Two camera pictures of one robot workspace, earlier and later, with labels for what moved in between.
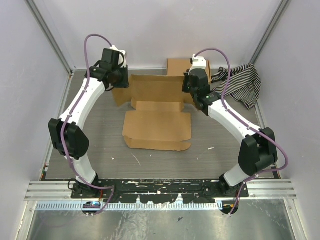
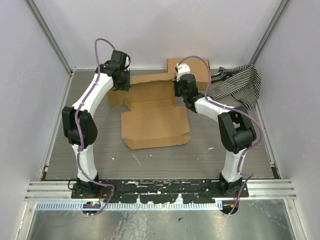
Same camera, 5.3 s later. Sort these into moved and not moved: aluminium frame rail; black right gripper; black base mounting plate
Moved: black right gripper
Not moved: aluminium frame rail; black base mounting plate
